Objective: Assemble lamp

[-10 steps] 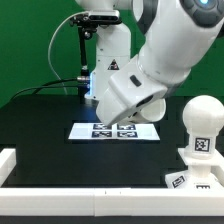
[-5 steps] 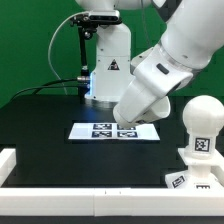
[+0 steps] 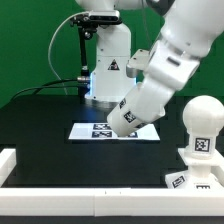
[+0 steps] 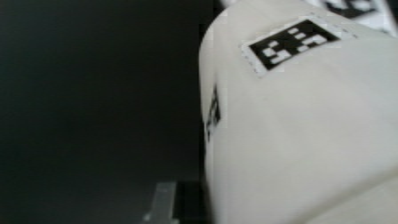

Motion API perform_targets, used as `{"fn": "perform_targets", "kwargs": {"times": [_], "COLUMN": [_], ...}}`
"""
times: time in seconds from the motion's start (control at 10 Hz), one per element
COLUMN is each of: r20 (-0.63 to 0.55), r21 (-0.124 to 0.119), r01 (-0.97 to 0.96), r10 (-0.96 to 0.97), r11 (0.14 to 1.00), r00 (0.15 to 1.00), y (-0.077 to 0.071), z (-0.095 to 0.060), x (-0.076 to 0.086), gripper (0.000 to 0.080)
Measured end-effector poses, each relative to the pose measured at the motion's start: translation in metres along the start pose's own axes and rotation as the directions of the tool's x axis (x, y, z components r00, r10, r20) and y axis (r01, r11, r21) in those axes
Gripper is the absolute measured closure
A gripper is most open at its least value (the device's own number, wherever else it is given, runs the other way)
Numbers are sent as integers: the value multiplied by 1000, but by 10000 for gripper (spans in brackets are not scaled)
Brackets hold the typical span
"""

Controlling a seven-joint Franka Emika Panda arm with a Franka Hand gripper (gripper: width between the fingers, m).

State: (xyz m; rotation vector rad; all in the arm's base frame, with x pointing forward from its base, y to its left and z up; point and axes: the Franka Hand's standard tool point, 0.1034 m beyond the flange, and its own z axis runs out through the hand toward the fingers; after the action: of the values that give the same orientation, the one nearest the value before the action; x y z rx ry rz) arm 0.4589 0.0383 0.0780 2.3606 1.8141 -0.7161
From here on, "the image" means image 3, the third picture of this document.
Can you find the white lamp bulb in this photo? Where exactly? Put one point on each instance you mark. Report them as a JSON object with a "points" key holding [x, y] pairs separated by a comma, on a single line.
{"points": [[203, 117]]}

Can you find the white frame front bar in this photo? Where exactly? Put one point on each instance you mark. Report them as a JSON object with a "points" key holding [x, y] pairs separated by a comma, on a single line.
{"points": [[109, 202]]}

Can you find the black camera on stand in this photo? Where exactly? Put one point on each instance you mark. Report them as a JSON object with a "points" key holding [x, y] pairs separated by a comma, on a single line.
{"points": [[87, 24]]}

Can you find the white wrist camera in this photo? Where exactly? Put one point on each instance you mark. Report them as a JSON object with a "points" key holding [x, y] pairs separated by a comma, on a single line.
{"points": [[138, 63]]}

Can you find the white frame bar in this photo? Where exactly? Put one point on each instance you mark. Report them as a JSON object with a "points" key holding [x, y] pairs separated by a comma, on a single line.
{"points": [[109, 202], [7, 163], [219, 171]]}

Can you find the white marker sheet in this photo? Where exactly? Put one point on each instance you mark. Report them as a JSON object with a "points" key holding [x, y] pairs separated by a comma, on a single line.
{"points": [[102, 131]]}

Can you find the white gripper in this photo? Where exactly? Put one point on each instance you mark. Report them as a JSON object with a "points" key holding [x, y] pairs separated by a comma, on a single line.
{"points": [[165, 73]]}

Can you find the white lamp base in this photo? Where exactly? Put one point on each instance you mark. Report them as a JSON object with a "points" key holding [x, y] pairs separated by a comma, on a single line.
{"points": [[199, 175]]}

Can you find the white frame left bar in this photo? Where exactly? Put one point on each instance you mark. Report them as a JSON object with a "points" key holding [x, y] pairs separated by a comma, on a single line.
{"points": [[7, 163]]}

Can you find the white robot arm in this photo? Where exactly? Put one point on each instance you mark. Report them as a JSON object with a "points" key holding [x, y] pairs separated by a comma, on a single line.
{"points": [[190, 28]]}

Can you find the white frame right bar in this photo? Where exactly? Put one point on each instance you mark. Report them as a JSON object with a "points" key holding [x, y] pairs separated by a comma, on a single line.
{"points": [[219, 171]]}

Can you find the white lamp shade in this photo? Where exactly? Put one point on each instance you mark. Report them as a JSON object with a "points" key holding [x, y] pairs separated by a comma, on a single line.
{"points": [[134, 111]]}

